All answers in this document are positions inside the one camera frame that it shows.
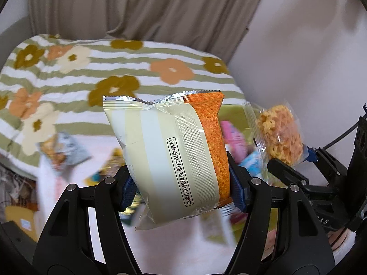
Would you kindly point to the beige curtain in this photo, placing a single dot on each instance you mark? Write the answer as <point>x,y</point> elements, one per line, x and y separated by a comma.
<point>143,5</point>

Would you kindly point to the flower print striped blanket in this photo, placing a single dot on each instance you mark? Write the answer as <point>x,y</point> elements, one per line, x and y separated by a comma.
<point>86,71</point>

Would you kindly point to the yellow cardboard box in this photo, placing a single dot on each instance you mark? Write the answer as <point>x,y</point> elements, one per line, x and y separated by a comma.
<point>20,216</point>

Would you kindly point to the person's right forearm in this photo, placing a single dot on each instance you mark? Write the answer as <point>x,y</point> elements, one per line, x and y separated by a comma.
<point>348,247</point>

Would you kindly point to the grey padded headboard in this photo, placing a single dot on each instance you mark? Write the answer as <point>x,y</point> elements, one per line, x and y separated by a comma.
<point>14,28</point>

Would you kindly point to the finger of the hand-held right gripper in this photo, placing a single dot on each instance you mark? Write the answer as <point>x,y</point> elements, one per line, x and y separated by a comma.
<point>324,160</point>
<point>286,172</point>

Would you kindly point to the black and yellow snack packet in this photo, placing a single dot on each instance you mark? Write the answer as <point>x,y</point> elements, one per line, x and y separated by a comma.
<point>113,163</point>

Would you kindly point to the light blue snack packet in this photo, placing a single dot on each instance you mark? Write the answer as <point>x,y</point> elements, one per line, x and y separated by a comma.
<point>252,163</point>

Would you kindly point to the person's right hand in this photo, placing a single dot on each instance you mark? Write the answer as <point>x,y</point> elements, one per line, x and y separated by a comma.
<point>338,238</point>

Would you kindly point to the clear packet of orange crackers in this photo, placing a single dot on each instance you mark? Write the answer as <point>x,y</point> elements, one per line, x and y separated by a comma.
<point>279,133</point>

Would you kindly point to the grey cracker snack packet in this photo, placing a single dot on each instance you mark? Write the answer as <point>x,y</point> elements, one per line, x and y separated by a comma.
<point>63,151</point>

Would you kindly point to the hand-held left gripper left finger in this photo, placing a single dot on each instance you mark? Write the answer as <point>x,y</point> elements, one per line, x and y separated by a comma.
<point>127,190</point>

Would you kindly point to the cream and orange snack packet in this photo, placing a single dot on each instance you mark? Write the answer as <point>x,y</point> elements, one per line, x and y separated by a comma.
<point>160,154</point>

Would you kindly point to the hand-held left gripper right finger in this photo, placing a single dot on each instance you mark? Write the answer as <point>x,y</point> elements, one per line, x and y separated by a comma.
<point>236,189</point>

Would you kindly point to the green cardboard box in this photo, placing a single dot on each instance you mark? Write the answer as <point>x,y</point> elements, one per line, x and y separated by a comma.
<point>235,117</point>

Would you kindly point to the pink snack packet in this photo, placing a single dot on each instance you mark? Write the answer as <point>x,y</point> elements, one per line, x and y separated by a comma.
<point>233,137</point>

